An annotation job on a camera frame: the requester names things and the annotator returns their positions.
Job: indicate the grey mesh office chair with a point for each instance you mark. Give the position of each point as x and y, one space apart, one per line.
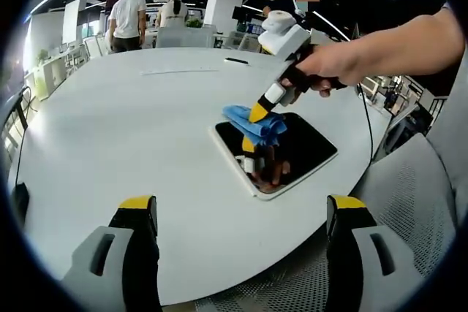
402 195

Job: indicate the black tablet with white frame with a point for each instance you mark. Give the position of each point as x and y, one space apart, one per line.
311 151

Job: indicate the blue cleaning cloth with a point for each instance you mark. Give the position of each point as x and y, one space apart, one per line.
241 118

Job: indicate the person's right hand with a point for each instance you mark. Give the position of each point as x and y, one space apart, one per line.
329 63

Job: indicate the potted green plant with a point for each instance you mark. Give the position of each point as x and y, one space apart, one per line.
194 23
42 57

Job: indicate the grey chair backs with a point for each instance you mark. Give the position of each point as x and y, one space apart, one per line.
183 37

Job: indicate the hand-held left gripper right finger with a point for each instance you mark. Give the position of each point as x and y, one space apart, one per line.
373 275

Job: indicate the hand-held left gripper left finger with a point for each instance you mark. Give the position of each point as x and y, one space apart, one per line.
106 279

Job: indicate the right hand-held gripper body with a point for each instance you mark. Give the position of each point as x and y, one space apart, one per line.
285 39

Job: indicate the black folding stand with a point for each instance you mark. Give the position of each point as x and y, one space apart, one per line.
14 114

